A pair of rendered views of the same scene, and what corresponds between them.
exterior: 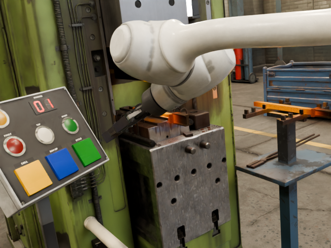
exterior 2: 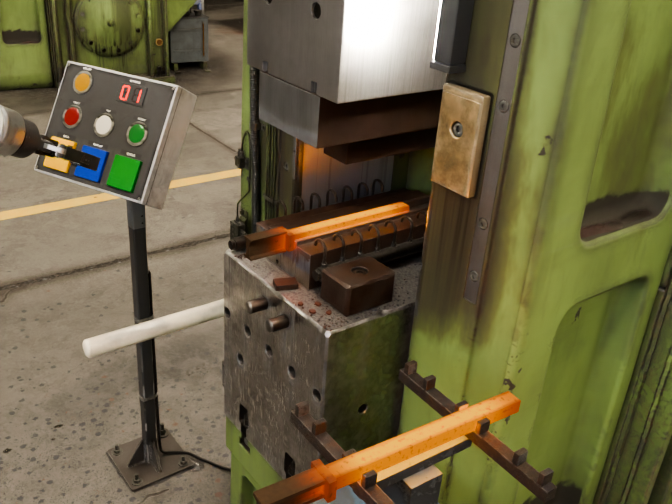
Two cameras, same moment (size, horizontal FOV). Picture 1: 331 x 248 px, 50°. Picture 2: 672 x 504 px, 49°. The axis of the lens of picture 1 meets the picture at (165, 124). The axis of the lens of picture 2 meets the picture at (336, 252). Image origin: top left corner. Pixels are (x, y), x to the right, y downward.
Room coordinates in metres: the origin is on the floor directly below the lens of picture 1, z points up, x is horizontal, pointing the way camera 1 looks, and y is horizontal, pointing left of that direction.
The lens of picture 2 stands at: (1.38, -1.36, 1.65)
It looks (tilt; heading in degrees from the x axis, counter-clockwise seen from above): 27 degrees down; 85
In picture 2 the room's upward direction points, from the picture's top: 4 degrees clockwise
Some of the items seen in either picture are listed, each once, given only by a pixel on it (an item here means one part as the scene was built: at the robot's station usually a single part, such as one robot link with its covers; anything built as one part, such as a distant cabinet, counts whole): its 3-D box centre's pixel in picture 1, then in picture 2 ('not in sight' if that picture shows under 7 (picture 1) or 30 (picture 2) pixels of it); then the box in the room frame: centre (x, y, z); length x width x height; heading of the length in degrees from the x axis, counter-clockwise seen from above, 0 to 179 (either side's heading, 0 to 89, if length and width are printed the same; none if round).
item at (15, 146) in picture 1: (15, 146); (72, 116); (0.89, 0.39, 1.09); 0.05 x 0.03 x 0.04; 123
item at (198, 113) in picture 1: (194, 118); (358, 285); (1.54, -0.13, 0.95); 0.12 x 0.08 x 0.06; 33
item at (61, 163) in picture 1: (61, 164); (92, 164); (0.95, 0.30, 1.01); 0.07 x 0.05 x 0.07; 148
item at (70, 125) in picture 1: (70, 125); (136, 133); (1.06, 0.29, 1.09); 0.05 x 0.03 x 0.04; 123
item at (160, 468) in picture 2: not in sight; (149, 448); (1.02, 0.41, 0.05); 0.22 x 0.22 x 0.09; 33
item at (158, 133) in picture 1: (142, 121); (362, 229); (1.57, 0.10, 0.96); 0.42 x 0.20 x 0.09; 33
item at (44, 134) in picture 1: (45, 135); (103, 124); (0.98, 0.34, 1.09); 0.05 x 0.03 x 0.04; 123
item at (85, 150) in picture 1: (85, 152); (125, 173); (1.04, 0.25, 1.01); 0.07 x 0.05 x 0.07; 148
